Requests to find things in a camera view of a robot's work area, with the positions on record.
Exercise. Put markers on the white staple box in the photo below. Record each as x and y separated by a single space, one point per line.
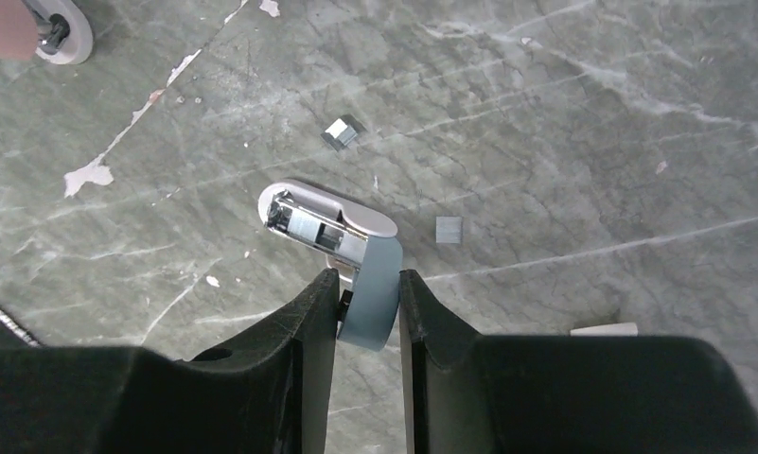
609 329

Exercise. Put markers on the loose staple strip on table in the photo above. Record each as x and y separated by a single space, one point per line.
449 230

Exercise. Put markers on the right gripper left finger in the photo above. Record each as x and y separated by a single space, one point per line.
265 390

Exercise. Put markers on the blue mini stapler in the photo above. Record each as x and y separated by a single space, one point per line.
358 242

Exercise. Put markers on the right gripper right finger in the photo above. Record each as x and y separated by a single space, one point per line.
466 392

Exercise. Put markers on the pink mini stapler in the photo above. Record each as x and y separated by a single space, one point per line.
57 31

